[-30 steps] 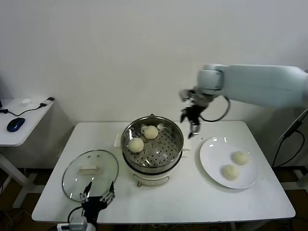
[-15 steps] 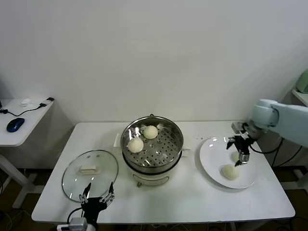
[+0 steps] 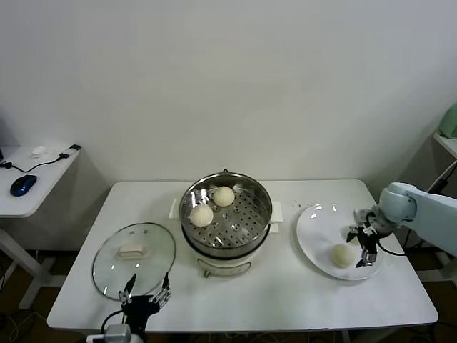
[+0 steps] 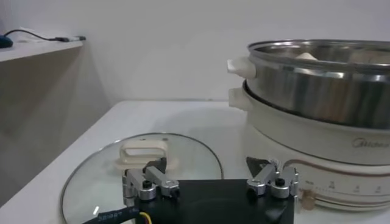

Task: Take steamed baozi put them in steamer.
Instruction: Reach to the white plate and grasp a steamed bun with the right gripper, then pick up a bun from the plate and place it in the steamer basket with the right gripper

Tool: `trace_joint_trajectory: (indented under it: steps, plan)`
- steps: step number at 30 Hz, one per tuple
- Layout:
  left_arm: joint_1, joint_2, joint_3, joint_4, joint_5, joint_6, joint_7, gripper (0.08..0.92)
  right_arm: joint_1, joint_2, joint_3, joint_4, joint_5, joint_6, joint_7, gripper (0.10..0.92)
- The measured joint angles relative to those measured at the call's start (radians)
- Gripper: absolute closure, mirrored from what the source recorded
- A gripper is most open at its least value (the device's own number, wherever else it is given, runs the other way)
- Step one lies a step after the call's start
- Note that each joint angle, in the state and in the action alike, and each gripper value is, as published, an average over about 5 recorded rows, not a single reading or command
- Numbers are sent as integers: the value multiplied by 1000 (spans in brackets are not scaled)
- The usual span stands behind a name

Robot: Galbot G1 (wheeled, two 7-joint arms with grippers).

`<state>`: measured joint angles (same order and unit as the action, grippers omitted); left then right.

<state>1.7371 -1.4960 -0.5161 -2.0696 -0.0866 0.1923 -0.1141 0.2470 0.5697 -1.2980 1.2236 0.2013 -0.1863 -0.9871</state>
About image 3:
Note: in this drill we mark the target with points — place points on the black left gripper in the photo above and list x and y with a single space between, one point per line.
137 307

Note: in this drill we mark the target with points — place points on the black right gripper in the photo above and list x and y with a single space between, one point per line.
367 239

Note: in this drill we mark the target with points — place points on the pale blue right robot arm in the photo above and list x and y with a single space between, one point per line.
435 214

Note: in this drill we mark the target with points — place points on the stainless steel steamer basket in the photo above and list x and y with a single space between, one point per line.
228 228

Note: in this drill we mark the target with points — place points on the white round plate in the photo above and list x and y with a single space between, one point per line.
314 228

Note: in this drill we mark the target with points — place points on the small brown pot knob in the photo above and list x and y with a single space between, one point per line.
206 274

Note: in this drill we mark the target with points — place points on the white side shelf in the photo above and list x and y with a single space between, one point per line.
448 144

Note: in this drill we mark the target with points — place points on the pale green appliance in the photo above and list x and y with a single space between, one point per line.
450 123

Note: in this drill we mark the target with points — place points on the white side table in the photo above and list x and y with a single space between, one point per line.
21 205

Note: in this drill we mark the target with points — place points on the blue computer mouse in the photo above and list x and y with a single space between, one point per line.
23 185

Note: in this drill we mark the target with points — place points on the small white crumpled object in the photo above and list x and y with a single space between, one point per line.
38 151

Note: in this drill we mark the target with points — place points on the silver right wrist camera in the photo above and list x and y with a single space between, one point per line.
362 214

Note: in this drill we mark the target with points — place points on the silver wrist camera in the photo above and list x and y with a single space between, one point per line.
362 214
118 334

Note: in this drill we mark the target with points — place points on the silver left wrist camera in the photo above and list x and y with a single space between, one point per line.
118 334

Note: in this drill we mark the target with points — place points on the white desk leg frame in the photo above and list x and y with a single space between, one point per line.
448 268

